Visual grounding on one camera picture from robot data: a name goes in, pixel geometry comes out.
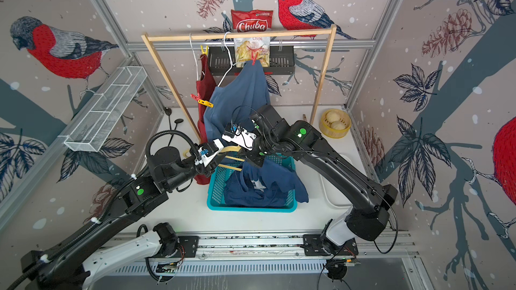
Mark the wooden clothes rack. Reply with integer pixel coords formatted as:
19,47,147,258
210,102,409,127
140,24,338,146

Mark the slate blue t-shirt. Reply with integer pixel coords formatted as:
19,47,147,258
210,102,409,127
204,61,270,141

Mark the red clothespin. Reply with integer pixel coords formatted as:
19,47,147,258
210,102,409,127
251,50,259,65

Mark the red Chuba snack bag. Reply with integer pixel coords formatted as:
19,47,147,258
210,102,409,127
231,9,274,32

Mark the white wire shelf basket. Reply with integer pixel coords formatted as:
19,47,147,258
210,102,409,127
64,66,147,153

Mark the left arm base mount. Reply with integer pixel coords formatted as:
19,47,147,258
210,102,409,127
152,236,200,259

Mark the dark red t-shirt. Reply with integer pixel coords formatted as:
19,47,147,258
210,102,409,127
193,54,218,186

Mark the yellow chips bag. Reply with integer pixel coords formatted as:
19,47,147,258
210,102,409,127
234,37,270,68

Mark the black wall basket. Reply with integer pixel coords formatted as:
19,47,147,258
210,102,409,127
208,46,295,76

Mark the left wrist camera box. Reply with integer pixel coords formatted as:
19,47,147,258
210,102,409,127
196,139,224,167

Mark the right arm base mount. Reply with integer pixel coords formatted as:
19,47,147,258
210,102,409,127
301,234,359,257

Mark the white wire hanger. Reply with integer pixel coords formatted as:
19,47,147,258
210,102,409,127
216,31,237,88
189,33,201,81

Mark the navy printed t-shirt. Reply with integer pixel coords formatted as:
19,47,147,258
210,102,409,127
223,159,309,208

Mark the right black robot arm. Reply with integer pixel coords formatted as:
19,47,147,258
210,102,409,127
246,105,398,255

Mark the yellow upper clothespin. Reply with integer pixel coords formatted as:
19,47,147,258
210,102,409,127
200,45,209,56

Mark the yellow plastic hanger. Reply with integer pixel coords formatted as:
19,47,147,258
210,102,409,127
215,146,245,171

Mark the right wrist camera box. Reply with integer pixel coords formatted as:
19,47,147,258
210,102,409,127
222,123,257,150

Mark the yellow clothespin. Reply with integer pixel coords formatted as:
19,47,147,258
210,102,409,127
200,45,209,56
198,99,214,108

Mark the black ladle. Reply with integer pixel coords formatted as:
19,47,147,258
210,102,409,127
164,107,172,130

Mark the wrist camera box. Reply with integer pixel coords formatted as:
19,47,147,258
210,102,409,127
222,123,257,150
196,139,224,167

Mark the teal plastic basket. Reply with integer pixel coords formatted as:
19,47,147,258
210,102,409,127
207,158,298,213

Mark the black spoon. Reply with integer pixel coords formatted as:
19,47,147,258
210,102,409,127
169,118,184,145

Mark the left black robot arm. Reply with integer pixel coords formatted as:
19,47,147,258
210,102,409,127
9,130,224,289

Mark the white plastic tray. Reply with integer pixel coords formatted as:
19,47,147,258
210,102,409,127
319,175,352,209

